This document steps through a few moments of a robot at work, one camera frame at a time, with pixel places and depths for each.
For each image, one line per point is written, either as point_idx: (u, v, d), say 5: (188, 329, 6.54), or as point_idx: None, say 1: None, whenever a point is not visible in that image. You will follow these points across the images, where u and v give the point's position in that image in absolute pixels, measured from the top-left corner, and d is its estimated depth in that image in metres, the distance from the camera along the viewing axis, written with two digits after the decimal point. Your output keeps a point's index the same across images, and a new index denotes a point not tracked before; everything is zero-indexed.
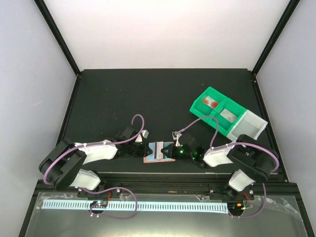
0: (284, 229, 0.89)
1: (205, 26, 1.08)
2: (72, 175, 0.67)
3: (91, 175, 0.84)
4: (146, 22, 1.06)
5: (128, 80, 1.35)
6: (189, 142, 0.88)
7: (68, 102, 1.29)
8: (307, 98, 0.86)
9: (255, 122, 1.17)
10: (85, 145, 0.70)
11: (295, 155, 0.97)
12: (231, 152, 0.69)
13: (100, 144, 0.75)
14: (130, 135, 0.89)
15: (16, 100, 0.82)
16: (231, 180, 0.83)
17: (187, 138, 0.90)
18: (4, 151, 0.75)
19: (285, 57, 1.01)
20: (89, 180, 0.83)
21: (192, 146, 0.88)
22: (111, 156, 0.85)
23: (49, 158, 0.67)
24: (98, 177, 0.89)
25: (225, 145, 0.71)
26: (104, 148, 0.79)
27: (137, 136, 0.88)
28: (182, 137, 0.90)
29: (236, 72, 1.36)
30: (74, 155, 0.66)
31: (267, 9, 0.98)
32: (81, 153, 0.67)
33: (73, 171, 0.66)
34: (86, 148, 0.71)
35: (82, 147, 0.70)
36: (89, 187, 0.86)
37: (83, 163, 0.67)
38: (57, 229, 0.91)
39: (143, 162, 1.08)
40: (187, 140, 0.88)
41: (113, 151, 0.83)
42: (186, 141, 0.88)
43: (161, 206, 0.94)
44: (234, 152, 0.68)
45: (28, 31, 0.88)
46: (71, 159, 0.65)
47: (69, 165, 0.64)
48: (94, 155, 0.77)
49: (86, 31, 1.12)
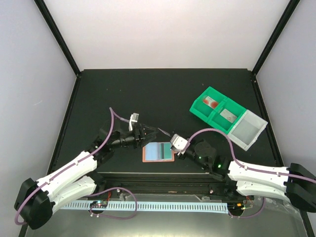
0: (285, 229, 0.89)
1: (205, 26, 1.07)
2: (42, 216, 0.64)
3: (80, 187, 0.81)
4: (145, 21, 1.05)
5: (128, 80, 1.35)
6: (211, 155, 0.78)
7: (68, 102, 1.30)
8: (307, 99, 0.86)
9: (255, 122, 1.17)
10: (48, 181, 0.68)
11: (294, 156, 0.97)
12: (289, 186, 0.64)
13: (73, 165, 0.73)
14: (104, 136, 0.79)
15: (17, 101, 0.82)
16: (245, 187, 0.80)
17: (206, 148, 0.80)
18: (5, 151, 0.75)
19: (285, 58, 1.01)
20: (80, 192, 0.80)
21: (212, 159, 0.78)
22: (94, 167, 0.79)
23: (17, 203, 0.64)
24: (91, 182, 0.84)
25: (276, 174, 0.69)
26: (79, 169, 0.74)
27: (110, 134, 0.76)
28: (201, 149, 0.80)
29: (236, 72, 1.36)
30: (37, 198, 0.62)
31: (268, 9, 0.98)
32: (44, 196, 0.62)
33: (42, 214, 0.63)
34: (50, 183, 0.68)
35: (46, 185, 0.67)
36: (88, 192, 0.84)
37: (49, 204, 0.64)
38: (58, 229, 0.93)
39: (143, 161, 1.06)
40: (209, 153, 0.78)
41: (92, 162, 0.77)
42: (208, 154, 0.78)
43: (161, 206, 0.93)
44: (292, 186, 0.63)
45: (29, 32, 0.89)
46: (35, 204, 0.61)
47: (35, 211, 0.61)
48: (71, 178, 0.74)
49: (86, 32, 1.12)
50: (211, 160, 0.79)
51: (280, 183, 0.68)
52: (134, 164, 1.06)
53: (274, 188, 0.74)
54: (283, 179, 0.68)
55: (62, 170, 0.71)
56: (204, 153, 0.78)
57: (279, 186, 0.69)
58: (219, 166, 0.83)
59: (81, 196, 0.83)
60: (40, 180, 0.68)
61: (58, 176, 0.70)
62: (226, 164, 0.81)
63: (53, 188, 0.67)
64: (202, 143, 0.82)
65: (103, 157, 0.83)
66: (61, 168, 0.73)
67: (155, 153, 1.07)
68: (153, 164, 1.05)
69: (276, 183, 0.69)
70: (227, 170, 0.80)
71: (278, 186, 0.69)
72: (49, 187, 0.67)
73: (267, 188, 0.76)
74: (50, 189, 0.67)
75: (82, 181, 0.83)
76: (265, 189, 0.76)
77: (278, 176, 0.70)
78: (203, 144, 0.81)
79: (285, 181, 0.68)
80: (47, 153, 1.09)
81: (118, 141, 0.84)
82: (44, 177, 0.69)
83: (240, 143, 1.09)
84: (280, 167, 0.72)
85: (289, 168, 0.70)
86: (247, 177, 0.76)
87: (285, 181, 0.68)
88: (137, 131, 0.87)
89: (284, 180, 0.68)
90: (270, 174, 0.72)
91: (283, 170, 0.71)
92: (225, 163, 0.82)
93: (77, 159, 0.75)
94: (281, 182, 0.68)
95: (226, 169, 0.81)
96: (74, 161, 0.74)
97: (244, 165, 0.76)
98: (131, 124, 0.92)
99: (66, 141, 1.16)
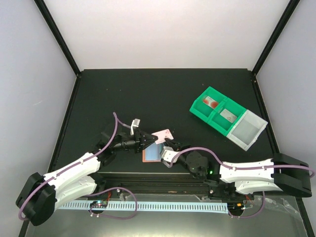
0: (285, 229, 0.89)
1: (205, 26, 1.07)
2: (46, 211, 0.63)
3: (81, 185, 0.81)
4: (146, 21, 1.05)
5: (128, 80, 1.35)
6: (202, 164, 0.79)
7: (68, 102, 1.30)
8: (307, 99, 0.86)
9: (255, 122, 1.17)
10: (55, 176, 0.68)
11: (295, 156, 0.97)
12: (275, 177, 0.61)
13: (78, 164, 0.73)
14: (106, 141, 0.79)
15: (17, 100, 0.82)
16: (243, 186, 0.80)
17: (197, 158, 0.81)
18: (5, 151, 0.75)
19: (285, 58, 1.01)
20: (81, 190, 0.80)
21: (205, 168, 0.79)
22: (97, 169, 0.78)
23: (21, 197, 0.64)
24: (92, 182, 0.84)
25: (262, 167, 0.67)
26: (82, 168, 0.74)
27: (113, 138, 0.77)
28: (192, 160, 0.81)
29: (236, 72, 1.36)
30: (43, 192, 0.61)
31: (268, 9, 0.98)
32: (51, 190, 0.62)
33: (46, 208, 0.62)
34: (57, 178, 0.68)
35: (53, 179, 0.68)
36: (88, 192, 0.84)
37: (54, 199, 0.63)
38: (57, 229, 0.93)
39: (142, 161, 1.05)
40: (200, 162, 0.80)
41: (96, 162, 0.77)
42: (199, 164, 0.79)
43: (161, 206, 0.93)
44: (279, 176, 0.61)
45: (29, 32, 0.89)
46: (40, 197, 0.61)
47: (39, 204, 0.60)
48: (75, 177, 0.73)
49: (86, 31, 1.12)
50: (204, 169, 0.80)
51: (267, 177, 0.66)
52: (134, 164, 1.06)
53: (267, 182, 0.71)
54: (270, 171, 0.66)
55: (69, 166, 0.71)
56: (197, 164, 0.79)
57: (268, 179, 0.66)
58: (211, 172, 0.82)
59: (81, 196, 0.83)
60: (47, 175, 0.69)
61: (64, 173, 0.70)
62: (217, 169, 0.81)
63: (59, 183, 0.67)
64: (193, 153, 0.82)
65: (106, 160, 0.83)
66: (66, 165, 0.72)
67: (155, 154, 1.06)
68: (153, 164, 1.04)
69: (264, 177, 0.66)
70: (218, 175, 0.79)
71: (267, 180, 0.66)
72: (56, 182, 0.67)
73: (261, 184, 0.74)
74: (56, 184, 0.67)
75: (83, 180, 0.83)
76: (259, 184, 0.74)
77: (264, 169, 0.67)
78: (193, 154, 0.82)
79: (271, 173, 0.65)
80: (47, 152, 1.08)
81: (120, 144, 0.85)
82: (51, 173, 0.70)
83: (240, 143, 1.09)
84: (264, 160, 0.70)
85: (272, 159, 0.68)
86: (237, 177, 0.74)
87: (271, 173, 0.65)
88: (137, 136, 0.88)
89: (271, 173, 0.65)
90: (256, 169, 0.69)
91: (267, 162, 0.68)
92: (215, 168, 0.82)
93: (82, 158, 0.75)
94: (268, 175, 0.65)
95: (217, 174, 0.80)
96: (80, 160, 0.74)
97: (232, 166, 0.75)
98: (132, 129, 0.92)
99: (66, 141, 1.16)
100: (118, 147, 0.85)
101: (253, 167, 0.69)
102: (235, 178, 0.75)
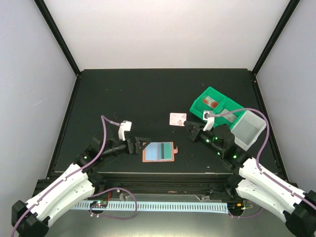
0: (284, 229, 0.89)
1: (205, 26, 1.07)
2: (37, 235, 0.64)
3: (76, 194, 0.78)
4: (146, 21, 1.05)
5: (127, 80, 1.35)
6: (227, 138, 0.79)
7: (68, 102, 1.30)
8: (307, 98, 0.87)
9: (254, 122, 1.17)
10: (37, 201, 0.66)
11: (294, 155, 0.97)
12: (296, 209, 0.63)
13: (61, 181, 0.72)
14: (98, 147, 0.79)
15: (17, 99, 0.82)
16: (246, 190, 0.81)
17: (226, 132, 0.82)
18: (6, 151, 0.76)
19: (285, 57, 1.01)
20: (78, 199, 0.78)
21: (227, 143, 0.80)
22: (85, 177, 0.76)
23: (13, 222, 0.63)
24: (88, 186, 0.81)
25: (292, 192, 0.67)
26: (69, 183, 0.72)
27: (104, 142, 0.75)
28: (220, 132, 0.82)
29: (237, 72, 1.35)
30: (27, 221, 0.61)
31: (267, 10, 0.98)
32: (34, 218, 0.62)
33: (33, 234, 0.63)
34: (40, 203, 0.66)
35: (35, 206, 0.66)
36: (90, 193, 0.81)
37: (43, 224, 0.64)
38: (58, 229, 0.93)
39: (143, 161, 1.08)
40: (226, 137, 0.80)
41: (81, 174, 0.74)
42: (224, 137, 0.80)
43: (161, 206, 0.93)
44: (300, 209, 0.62)
45: (29, 32, 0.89)
46: (28, 227, 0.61)
47: (27, 232, 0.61)
48: (61, 195, 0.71)
49: (86, 32, 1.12)
50: (225, 144, 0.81)
51: (289, 202, 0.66)
52: (134, 164, 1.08)
53: (274, 201, 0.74)
54: (295, 200, 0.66)
55: (51, 188, 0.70)
56: (222, 135, 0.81)
57: (287, 204, 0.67)
58: (234, 156, 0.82)
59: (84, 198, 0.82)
60: (30, 200, 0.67)
61: (47, 195, 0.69)
62: (242, 157, 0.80)
63: (41, 209, 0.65)
64: (224, 127, 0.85)
65: (94, 167, 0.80)
66: (50, 185, 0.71)
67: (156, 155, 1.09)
68: (153, 164, 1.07)
69: (285, 199, 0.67)
70: (242, 164, 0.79)
71: (285, 203, 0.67)
72: (38, 209, 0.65)
73: (268, 201, 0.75)
74: (39, 210, 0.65)
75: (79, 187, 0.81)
76: (265, 199, 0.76)
77: (292, 195, 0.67)
78: (224, 128, 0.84)
79: (295, 203, 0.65)
80: (47, 153, 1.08)
81: (111, 150, 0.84)
82: (34, 198, 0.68)
83: (240, 143, 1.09)
84: (296, 187, 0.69)
85: (304, 193, 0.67)
86: (258, 180, 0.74)
87: (295, 202, 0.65)
88: (131, 144, 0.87)
89: (295, 202, 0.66)
90: (283, 189, 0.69)
91: (298, 191, 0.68)
92: (241, 156, 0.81)
93: (65, 175, 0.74)
94: (291, 201, 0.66)
95: (240, 163, 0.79)
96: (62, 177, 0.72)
97: (261, 168, 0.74)
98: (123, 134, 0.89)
99: (65, 141, 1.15)
100: (108, 153, 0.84)
101: (283, 186, 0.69)
102: (252, 177, 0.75)
